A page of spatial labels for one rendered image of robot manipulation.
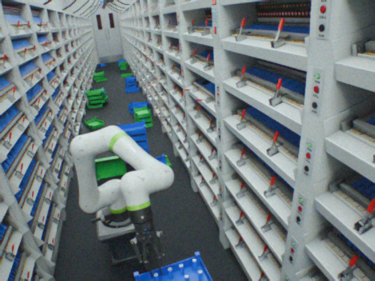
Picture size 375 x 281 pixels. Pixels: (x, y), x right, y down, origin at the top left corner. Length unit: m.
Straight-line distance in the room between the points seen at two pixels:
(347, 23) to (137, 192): 0.83
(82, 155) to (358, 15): 1.19
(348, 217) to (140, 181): 0.69
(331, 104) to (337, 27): 0.18
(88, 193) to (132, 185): 0.57
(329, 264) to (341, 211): 0.20
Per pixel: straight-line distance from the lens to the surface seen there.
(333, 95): 0.72
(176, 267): 1.30
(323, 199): 0.84
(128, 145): 1.27
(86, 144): 1.34
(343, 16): 0.70
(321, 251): 0.96
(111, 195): 1.64
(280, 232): 1.25
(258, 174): 1.24
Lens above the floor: 1.44
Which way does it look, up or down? 25 degrees down
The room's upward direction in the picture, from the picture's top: 4 degrees counter-clockwise
